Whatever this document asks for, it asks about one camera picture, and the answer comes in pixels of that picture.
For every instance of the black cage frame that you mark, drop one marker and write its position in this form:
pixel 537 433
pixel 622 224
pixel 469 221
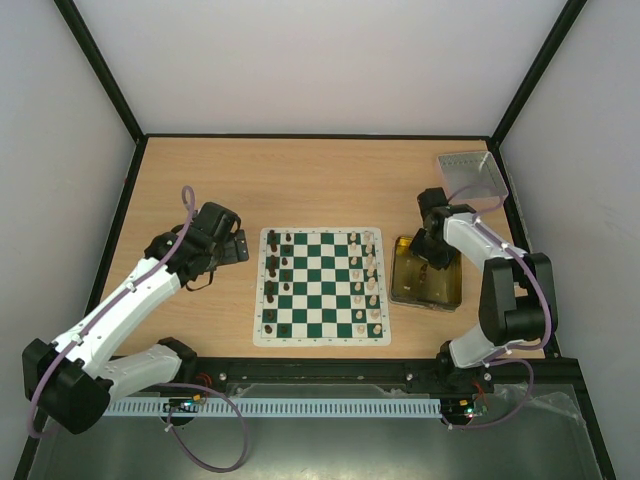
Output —
pixel 562 26

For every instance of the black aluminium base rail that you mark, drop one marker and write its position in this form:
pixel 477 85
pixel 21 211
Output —
pixel 421 376

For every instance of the yellow transparent piece tray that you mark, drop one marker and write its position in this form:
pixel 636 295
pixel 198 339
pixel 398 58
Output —
pixel 415 282

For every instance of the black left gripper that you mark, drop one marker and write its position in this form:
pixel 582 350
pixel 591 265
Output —
pixel 232 256

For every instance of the green white chess board mat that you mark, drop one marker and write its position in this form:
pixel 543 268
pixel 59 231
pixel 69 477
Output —
pixel 338 293

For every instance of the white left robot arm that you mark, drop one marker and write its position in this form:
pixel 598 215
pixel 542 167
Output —
pixel 75 378

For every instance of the light blue slotted cable duct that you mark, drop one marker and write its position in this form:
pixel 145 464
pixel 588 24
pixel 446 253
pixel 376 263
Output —
pixel 277 408

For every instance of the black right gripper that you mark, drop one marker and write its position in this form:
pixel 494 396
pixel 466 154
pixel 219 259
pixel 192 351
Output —
pixel 428 250

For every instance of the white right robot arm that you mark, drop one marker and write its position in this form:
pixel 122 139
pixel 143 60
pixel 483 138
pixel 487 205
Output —
pixel 517 307

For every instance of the grey metal tin box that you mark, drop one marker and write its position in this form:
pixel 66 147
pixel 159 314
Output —
pixel 472 178

